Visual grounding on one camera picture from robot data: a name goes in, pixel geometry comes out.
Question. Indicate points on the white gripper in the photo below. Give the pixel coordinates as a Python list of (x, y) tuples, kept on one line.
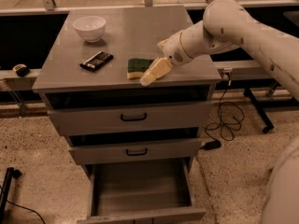
[(172, 51)]

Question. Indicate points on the green and yellow sponge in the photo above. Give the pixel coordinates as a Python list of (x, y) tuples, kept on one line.
[(137, 67)]

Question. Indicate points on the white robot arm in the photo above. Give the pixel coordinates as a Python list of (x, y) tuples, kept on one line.
[(226, 24)]

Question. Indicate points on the grey top drawer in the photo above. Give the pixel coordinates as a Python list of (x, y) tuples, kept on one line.
[(131, 118)]

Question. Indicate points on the grey drawer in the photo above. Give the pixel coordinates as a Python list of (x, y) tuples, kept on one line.
[(137, 151), (131, 118), (142, 192)]

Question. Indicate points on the grey drawer cabinet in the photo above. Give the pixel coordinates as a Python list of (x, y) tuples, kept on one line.
[(130, 33)]

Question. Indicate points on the grey middle drawer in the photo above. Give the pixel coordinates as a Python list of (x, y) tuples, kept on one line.
[(137, 151)]

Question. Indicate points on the grey bottom drawer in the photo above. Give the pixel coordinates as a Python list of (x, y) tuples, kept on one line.
[(142, 192)]

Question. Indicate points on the black snack bar packet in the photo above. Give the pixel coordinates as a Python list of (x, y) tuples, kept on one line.
[(97, 61)]

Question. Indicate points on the white bowl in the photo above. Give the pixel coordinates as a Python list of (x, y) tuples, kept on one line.
[(90, 28)]

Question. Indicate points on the grey side bench right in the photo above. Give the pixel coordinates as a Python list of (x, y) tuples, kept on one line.
[(241, 70)]

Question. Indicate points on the grey side bench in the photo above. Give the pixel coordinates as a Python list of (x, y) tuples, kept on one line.
[(241, 70), (15, 83)]

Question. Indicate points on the black table leg with caster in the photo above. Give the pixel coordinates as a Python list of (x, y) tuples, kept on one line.
[(268, 125)]

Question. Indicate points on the black power adapter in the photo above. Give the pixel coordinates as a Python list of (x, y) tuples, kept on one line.
[(211, 145)]

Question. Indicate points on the black and yellow tape measure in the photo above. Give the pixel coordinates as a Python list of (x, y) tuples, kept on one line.
[(21, 70)]

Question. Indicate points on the grey side bench left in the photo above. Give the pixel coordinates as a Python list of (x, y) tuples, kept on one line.
[(15, 83)]

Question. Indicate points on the black stand left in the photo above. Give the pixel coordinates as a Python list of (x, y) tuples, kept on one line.
[(10, 174)]

